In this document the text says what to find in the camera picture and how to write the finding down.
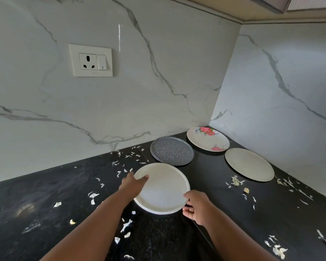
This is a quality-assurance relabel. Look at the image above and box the black countertop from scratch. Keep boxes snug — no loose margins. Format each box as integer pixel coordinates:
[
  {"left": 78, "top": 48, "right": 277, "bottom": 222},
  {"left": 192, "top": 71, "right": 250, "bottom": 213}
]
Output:
[{"left": 0, "top": 125, "right": 326, "bottom": 261}]

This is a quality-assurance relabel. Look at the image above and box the person's left hand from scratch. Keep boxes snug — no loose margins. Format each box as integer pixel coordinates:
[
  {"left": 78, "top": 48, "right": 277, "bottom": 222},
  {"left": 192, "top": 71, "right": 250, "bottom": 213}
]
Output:
[{"left": 118, "top": 171, "right": 150, "bottom": 202}]

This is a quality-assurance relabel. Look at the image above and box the person's left forearm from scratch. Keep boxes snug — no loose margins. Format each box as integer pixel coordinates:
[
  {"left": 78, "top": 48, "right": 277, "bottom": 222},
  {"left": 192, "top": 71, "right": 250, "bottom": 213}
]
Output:
[{"left": 41, "top": 187, "right": 136, "bottom": 261}]

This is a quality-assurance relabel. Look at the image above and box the white socket with switch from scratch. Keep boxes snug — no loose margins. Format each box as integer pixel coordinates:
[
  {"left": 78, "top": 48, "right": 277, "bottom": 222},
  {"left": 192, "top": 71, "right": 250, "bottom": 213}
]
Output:
[{"left": 68, "top": 43, "right": 113, "bottom": 78}]

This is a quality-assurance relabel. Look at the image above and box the person's right forearm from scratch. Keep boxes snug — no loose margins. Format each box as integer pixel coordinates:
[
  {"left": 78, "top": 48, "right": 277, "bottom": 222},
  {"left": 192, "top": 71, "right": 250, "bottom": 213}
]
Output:
[{"left": 200, "top": 212, "right": 279, "bottom": 261}]

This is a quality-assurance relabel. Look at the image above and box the beige wall cabinet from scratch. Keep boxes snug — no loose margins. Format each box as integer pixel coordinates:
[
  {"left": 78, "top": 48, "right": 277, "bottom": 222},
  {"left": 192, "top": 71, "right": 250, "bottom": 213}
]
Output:
[{"left": 163, "top": 0, "right": 326, "bottom": 25}]

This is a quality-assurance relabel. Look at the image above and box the white pink flower plate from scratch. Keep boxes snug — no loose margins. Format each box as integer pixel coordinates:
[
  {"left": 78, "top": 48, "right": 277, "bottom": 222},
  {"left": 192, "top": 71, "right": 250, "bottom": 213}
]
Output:
[{"left": 187, "top": 126, "right": 230, "bottom": 153}]

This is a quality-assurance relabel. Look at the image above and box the large white plate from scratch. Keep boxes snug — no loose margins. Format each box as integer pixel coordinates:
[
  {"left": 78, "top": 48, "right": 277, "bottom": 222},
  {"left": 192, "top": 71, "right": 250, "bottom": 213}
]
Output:
[{"left": 133, "top": 162, "right": 191, "bottom": 215}]

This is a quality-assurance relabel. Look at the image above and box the person's right hand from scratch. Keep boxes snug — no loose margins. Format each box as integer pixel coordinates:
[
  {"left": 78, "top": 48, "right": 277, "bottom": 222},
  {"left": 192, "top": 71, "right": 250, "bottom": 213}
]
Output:
[{"left": 182, "top": 190, "right": 214, "bottom": 226}]

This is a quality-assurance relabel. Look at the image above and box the plain beige small plate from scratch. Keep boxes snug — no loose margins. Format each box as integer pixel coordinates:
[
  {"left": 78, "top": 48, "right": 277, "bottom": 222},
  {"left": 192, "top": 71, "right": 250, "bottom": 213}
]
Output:
[{"left": 225, "top": 148, "right": 275, "bottom": 182}]

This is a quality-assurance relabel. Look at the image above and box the grey speckled steel plate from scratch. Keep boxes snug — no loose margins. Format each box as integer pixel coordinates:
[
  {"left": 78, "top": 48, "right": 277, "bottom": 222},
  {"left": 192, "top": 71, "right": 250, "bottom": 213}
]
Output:
[{"left": 150, "top": 136, "right": 195, "bottom": 163}]

